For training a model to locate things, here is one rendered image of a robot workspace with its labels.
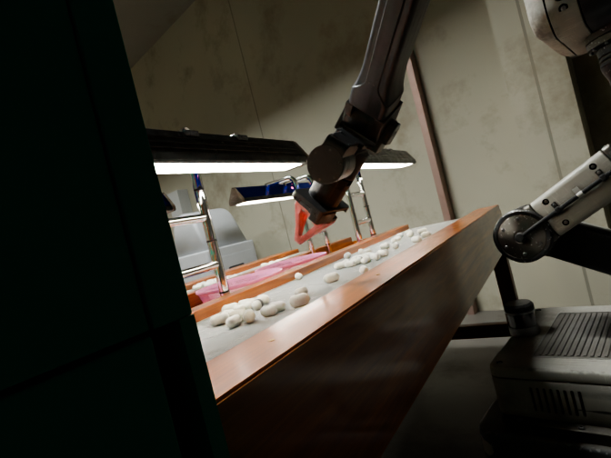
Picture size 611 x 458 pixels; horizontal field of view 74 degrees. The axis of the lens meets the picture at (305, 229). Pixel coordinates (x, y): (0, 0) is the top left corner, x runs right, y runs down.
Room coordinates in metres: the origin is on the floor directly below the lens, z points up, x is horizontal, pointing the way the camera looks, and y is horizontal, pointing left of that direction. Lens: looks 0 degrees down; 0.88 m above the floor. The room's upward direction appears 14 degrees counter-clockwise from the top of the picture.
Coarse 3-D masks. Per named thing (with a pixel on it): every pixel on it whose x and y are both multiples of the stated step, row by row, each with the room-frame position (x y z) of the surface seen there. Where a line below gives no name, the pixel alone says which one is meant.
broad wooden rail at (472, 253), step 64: (448, 256) 0.94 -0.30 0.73; (320, 320) 0.48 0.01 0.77; (384, 320) 0.58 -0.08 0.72; (448, 320) 0.83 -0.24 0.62; (256, 384) 0.35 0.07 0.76; (320, 384) 0.42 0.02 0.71; (384, 384) 0.54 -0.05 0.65; (256, 448) 0.33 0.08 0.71; (320, 448) 0.40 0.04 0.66; (384, 448) 0.50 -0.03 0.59
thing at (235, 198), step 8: (280, 184) 1.99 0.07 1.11; (304, 184) 2.16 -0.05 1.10; (232, 192) 1.71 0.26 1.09; (240, 192) 1.72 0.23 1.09; (248, 192) 1.76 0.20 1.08; (256, 192) 1.80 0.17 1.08; (264, 192) 1.84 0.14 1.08; (272, 192) 1.89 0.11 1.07; (280, 192) 1.94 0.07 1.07; (288, 192) 1.99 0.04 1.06; (232, 200) 1.72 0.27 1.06; (240, 200) 1.69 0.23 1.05; (248, 200) 1.72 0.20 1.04; (256, 200) 1.77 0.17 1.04
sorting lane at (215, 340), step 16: (432, 224) 1.92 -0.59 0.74; (448, 224) 1.68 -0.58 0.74; (384, 240) 1.72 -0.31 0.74; (352, 256) 1.38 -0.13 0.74; (384, 256) 1.15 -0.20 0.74; (320, 272) 1.17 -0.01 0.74; (336, 272) 1.08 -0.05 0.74; (352, 272) 1.00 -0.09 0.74; (288, 288) 1.00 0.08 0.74; (320, 288) 0.87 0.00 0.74; (288, 304) 0.77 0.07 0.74; (304, 304) 0.74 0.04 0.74; (208, 320) 0.83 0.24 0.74; (256, 320) 0.70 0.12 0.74; (272, 320) 0.67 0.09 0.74; (208, 336) 0.67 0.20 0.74; (224, 336) 0.64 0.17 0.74; (240, 336) 0.61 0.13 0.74; (208, 352) 0.57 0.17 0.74; (224, 352) 0.54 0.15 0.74
